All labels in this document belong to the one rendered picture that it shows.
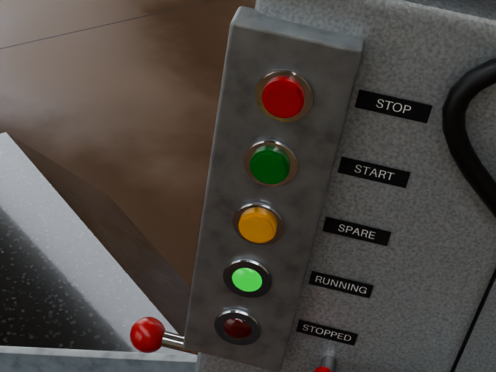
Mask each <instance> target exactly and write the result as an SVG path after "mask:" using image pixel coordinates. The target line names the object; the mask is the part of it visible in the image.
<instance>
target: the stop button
mask: <svg viewBox="0 0 496 372"><path fill-rule="evenodd" d="M262 102H263V105H264V107H265V109H266V110H267V111H268V112H269V113H270V114H272V115H274V116H276V117H281V118H289V117H293V116H295V115H296V114H298V113H299V112H300V111H301V110H302V108H303V105H304V103H305V95H304V92H303V90H302V88H301V87H300V85H299V84H298V83H296V82H295V81H293V80H290V79H288V78H277V79H274V80H271V81H270V82H269V83H267V85H266V86H265V88H264V90H263V94H262Z"/></svg>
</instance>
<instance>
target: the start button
mask: <svg viewBox="0 0 496 372"><path fill-rule="evenodd" d="M249 168H250V170H251V173H252V175H253V176H254V177H255V178H256V179H257V180H259V181H261V182H263V183H266V184H277V183H279V182H282V181H283V180H284V179H285V178H286V177H287V176H288V174H289V170H290V163H289V160H288V158H287V157H286V155H285V154H284V153H282V152H281V151H279V150H277V149H274V148H262V149H260V150H258V151H256V152H255V153H254V154H253V155H252V158H251V160H250V163H249Z"/></svg>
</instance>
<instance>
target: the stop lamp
mask: <svg viewBox="0 0 496 372"><path fill-rule="evenodd" d="M223 329H224V333H225V334H226V335H227V336H228V337H230V338H232V339H234V340H245V339H246V338H248V337H249V336H250V334H251V333H252V329H251V327H250V325H249V324H248V323H247V322H245V321H244V320H241V319H238V318H232V319H228V320H226V321H225V322H224V324H223Z"/></svg>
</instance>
